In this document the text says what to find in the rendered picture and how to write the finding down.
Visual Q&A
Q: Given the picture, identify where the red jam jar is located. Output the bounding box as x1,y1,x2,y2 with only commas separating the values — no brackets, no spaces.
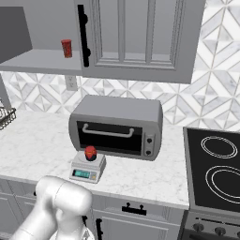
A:
83,145,98,162

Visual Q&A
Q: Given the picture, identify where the grey digital scale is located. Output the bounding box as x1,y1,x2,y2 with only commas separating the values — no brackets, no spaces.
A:
68,152,107,185

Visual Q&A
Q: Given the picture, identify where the grey panelled cabinet door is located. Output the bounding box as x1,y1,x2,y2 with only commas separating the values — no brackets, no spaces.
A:
74,0,207,85

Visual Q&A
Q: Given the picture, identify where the grey toaster oven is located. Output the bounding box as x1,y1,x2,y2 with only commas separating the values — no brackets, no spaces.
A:
67,95,164,162

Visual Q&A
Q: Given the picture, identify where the red cylindrical can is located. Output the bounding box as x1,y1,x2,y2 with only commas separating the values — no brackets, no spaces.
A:
60,38,74,59

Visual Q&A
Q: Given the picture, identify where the grey drawer front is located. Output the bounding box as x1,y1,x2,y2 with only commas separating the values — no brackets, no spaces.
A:
91,194,186,227

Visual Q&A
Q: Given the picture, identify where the black hob stove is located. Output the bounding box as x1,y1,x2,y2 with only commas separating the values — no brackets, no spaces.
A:
180,126,240,240

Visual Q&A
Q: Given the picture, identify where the grey base cupboard door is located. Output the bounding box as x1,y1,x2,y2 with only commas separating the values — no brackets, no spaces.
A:
92,209,183,240

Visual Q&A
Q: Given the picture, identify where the grey base cupboard run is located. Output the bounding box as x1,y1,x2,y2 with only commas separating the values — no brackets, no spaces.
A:
0,177,39,237

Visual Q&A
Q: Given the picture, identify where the grey toaster oven handle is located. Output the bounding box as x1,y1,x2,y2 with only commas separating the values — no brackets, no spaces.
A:
82,123,136,139

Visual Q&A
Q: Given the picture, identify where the white wall outlet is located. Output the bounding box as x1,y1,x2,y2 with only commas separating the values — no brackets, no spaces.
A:
65,74,79,92

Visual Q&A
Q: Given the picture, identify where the black drawer handle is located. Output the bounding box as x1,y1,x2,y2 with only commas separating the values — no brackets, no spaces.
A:
121,202,148,217

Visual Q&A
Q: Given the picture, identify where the black cabinet door handle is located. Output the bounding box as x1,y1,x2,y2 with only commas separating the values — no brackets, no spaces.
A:
77,4,92,68

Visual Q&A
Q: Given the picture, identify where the grey open wall cabinet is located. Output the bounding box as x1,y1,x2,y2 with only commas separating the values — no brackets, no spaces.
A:
0,0,84,77

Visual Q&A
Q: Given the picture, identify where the black cupboard door handle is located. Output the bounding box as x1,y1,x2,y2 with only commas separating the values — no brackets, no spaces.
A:
95,217,104,240

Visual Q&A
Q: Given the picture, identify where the black wire dish rack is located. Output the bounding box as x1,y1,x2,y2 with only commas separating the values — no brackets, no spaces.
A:
0,98,18,131

